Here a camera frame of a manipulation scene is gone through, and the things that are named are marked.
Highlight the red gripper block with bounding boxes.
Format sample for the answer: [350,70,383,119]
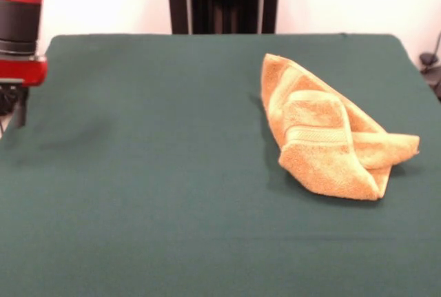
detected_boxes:
[0,54,48,128]

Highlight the tan terry towel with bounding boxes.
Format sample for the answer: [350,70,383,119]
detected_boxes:
[260,52,421,202]

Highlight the dark green table cloth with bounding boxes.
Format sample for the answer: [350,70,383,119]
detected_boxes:
[0,34,441,297]

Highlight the black rounded floor device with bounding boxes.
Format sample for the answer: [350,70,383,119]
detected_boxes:
[418,52,441,101]

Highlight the black cable bundle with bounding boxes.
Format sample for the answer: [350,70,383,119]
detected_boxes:
[0,85,18,131]

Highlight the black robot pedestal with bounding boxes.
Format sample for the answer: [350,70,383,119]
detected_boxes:
[161,0,286,35]

